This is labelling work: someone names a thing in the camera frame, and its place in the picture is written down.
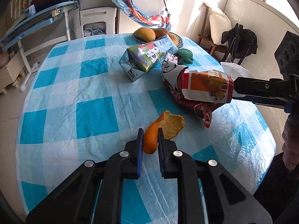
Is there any red orange snack wrapper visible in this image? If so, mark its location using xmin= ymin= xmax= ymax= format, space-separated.
xmin=162 ymin=53 xmax=234 ymax=128

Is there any orange peel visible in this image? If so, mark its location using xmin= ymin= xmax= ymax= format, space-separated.
xmin=142 ymin=110 xmax=186 ymax=155

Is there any person right hand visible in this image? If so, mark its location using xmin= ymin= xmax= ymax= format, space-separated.
xmin=282 ymin=120 xmax=298 ymax=170

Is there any white plastic bag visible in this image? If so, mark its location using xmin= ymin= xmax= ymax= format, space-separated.
xmin=221 ymin=62 xmax=254 ymax=80

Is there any wooden chair with cushion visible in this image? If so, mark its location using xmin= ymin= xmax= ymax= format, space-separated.
xmin=198 ymin=3 xmax=232 ymax=56

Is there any blue checkered plastic tablecloth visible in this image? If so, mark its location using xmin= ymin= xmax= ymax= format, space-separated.
xmin=16 ymin=34 xmax=276 ymax=216

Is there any green plush toy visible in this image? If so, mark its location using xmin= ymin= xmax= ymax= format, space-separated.
xmin=174 ymin=48 xmax=194 ymax=65

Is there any dark fruit bowl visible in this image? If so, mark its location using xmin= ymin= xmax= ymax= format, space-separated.
xmin=132 ymin=29 xmax=184 ymax=50

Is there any brown fruit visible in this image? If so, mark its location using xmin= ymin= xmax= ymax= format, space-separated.
xmin=152 ymin=27 xmax=179 ymax=47

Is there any yellow mango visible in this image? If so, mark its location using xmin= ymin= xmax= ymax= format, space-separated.
xmin=136 ymin=27 xmax=156 ymax=42

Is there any green blue milk carton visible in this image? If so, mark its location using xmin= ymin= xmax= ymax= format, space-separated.
xmin=119 ymin=35 xmax=178 ymax=82

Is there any cream tv cabinet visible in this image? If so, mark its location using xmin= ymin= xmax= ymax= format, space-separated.
xmin=0 ymin=51 xmax=24 ymax=94

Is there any blue white study desk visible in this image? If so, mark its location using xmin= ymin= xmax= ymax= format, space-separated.
xmin=1 ymin=1 xmax=78 ymax=91

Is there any colourful hanging cloth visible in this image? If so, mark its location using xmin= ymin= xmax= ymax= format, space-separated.
xmin=111 ymin=0 xmax=171 ymax=31

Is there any white plastic chair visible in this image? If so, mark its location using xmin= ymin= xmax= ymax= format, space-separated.
xmin=73 ymin=7 xmax=117 ymax=39

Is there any row of books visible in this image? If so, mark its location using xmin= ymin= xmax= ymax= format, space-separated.
xmin=10 ymin=0 xmax=33 ymax=20

